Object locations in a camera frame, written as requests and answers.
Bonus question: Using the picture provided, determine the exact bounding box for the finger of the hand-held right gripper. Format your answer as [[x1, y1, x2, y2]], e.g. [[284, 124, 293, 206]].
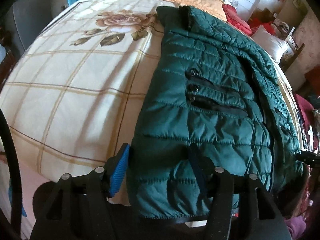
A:
[[296, 151, 320, 166]]

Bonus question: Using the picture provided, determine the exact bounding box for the cream floral bed sheet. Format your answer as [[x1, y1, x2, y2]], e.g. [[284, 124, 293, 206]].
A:
[[0, 0, 306, 205]]

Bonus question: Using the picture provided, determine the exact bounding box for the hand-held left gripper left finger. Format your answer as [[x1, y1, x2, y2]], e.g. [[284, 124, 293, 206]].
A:
[[30, 143, 132, 240]]

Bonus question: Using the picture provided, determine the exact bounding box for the green quilted jacket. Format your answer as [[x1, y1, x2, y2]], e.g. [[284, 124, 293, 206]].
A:
[[126, 5, 304, 218]]

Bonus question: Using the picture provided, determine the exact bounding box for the white pillow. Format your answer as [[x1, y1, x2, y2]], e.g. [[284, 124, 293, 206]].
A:
[[252, 24, 288, 63]]

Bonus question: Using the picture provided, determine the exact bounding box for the wooden chair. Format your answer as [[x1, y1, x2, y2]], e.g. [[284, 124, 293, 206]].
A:
[[274, 21, 306, 72]]

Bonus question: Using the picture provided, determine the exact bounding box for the black cable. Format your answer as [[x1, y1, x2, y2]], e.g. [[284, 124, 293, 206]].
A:
[[0, 109, 23, 240]]

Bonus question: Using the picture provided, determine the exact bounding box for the maroon blanket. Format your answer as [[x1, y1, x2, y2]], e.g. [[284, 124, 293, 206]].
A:
[[292, 92, 320, 145]]

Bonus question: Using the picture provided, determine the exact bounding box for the red heart pillow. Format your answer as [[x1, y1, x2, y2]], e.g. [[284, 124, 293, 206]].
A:
[[222, 4, 252, 32]]

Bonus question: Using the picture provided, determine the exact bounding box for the purple cloth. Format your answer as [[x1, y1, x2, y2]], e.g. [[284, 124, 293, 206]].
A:
[[284, 217, 308, 240]]

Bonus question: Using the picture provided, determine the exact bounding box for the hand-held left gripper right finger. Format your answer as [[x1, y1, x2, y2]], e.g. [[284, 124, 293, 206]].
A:
[[200, 166, 292, 240]]

